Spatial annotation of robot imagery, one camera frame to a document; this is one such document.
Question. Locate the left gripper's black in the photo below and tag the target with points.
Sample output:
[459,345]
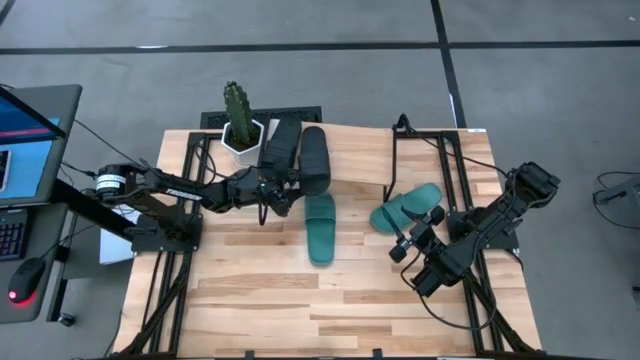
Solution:
[272,195]

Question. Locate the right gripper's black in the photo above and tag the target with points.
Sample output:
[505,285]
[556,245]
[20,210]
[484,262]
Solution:
[440,265]

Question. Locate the teal rubber slide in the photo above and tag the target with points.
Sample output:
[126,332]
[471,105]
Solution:
[420,197]
[321,230]

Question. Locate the black rubber slide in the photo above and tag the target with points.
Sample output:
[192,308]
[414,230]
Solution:
[282,145]
[314,160]

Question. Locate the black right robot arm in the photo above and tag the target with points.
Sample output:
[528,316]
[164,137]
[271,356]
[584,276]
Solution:
[500,220]

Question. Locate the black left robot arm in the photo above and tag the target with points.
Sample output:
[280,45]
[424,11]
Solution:
[170,192]

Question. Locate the white plant pot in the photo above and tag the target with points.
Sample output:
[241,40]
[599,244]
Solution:
[247,157]

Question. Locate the green cactus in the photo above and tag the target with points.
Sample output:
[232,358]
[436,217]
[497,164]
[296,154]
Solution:
[239,112]

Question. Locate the white paper sheet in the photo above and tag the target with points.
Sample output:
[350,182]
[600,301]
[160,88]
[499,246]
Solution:
[115,245]

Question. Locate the grey equipment base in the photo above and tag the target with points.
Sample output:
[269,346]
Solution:
[625,192]

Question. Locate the grey side desk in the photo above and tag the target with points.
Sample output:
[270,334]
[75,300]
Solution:
[50,280]

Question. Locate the computer monitor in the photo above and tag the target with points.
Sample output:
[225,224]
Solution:
[30,150]

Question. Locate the black mouse with red light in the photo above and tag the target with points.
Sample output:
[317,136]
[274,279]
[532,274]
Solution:
[25,280]

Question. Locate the backlit black keyboard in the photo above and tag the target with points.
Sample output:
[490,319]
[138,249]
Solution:
[12,235]

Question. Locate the black aluminium rig frame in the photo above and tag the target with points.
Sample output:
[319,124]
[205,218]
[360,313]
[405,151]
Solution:
[450,170]

